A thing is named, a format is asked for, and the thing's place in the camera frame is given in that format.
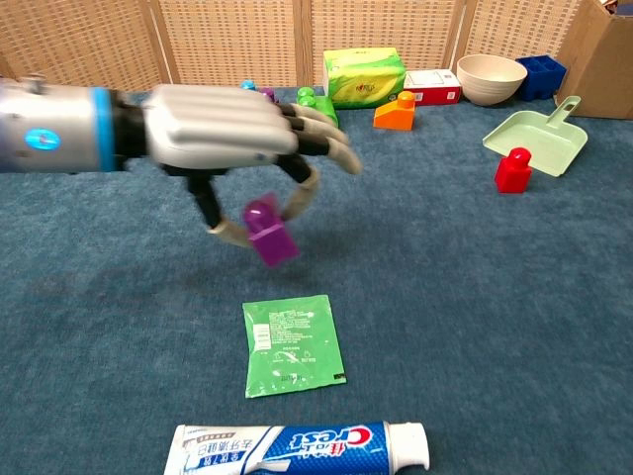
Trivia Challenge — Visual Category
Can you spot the green tissue pack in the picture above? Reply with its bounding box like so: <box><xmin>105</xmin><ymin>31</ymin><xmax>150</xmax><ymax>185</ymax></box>
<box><xmin>322</xmin><ymin>47</ymin><xmax>407</xmax><ymax>111</ymax></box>

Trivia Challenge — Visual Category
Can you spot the cardboard box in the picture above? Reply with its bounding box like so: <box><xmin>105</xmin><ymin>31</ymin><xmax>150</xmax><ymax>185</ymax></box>
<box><xmin>556</xmin><ymin>0</ymin><xmax>633</xmax><ymax>121</ymax></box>

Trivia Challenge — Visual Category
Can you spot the red and white box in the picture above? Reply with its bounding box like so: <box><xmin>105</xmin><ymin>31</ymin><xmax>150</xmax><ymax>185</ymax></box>
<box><xmin>403</xmin><ymin>68</ymin><xmax>463</xmax><ymax>107</ymax></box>

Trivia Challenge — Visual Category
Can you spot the teal carpet table mat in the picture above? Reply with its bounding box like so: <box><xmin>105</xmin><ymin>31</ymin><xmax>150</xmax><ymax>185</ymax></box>
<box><xmin>0</xmin><ymin>86</ymin><xmax>633</xmax><ymax>475</ymax></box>

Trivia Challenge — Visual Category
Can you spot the green two-stud building block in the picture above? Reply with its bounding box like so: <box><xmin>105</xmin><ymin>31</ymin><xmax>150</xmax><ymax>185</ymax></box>
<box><xmin>296</xmin><ymin>86</ymin><xmax>341</xmax><ymax>128</ymax></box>

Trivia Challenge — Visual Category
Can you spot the woven folding screen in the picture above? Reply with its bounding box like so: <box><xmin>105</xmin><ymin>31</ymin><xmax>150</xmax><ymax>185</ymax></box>
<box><xmin>0</xmin><ymin>0</ymin><xmax>594</xmax><ymax>96</ymax></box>

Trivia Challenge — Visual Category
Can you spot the light green dustpan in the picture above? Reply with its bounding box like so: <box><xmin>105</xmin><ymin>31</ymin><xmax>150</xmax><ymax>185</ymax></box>
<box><xmin>482</xmin><ymin>95</ymin><xmax>589</xmax><ymax>178</ymax></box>

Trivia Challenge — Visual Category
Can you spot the beige bowl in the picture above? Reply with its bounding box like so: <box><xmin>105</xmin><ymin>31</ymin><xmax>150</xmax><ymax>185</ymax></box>
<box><xmin>455</xmin><ymin>53</ymin><xmax>528</xmax><ymax>107</ymax></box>

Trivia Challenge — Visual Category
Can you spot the small red building block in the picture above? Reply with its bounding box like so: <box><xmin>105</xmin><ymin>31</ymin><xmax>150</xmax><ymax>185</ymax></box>
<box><xmin>495</xmin><ymin>146</ymin><xmax>534</xmax><ymax>195</ymax></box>

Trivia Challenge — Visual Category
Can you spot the green sachet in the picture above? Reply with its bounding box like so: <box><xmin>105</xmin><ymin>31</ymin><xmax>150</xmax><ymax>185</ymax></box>
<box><xmin>241</xmin><ymin>294</ymin><xmax>348</xmax><ymax>400</ymax></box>

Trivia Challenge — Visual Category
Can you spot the blue compartment tray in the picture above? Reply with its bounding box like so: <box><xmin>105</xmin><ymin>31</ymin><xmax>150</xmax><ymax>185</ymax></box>
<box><xmin>514</xmin><ymin>53</ymin><xmax>568</xmax><ymax>101</ymax></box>

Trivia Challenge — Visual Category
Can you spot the blue white toothpaste tube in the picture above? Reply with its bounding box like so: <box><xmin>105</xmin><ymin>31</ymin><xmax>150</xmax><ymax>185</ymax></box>
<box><xmin>163</xmin><ymin>421</ymin><xmax>431</xmax><ymax>475</ymax></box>

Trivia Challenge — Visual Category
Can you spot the purple curved building block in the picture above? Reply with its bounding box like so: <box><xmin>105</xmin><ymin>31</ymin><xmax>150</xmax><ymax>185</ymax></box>
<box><xmin>241</xmin><ymin>192</ymin><xmax>301</xmax><ymax>268</ymax></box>

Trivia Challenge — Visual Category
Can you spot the orange sloped building block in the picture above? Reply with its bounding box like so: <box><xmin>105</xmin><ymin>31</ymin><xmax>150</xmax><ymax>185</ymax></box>
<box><xmin>373</xmin><ymin>90</ymin><xmax>416</xmax><ymax>133</ymax></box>

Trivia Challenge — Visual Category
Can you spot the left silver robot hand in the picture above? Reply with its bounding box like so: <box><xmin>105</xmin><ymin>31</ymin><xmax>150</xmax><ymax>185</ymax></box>
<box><xmin>113</xmin><ymin>83</ymin><xmax>365</xmax><ymax>248</ymax></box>

